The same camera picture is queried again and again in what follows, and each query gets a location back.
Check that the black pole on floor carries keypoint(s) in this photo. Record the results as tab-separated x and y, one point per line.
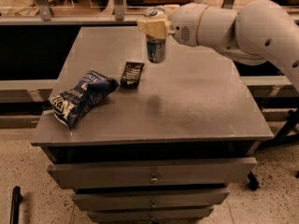
15	205

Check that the grey drawer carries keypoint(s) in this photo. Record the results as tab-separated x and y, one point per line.
123	174
150	215
153	199

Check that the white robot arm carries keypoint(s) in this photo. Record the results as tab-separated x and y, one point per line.
261	31

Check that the grey metal railing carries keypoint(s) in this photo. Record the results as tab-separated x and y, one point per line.
97	12

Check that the grey middle drawer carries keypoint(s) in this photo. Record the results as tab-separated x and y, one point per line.
153	199

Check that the dark brown candy bar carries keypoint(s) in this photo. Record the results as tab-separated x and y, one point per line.
131	75

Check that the grey bottom drawer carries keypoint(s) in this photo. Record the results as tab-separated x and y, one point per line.
150	215

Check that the silver blue redbull can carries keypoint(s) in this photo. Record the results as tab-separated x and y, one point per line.
155	46

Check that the grey drawer cabinet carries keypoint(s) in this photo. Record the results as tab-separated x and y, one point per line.
192	106

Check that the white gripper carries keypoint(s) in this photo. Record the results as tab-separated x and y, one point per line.
185	22

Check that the black caster wheel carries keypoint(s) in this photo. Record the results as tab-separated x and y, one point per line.
253	182

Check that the blue chip bag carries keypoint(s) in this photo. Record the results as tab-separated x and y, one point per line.
71	105

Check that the grey top drawer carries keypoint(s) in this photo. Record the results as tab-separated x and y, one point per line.
123	174

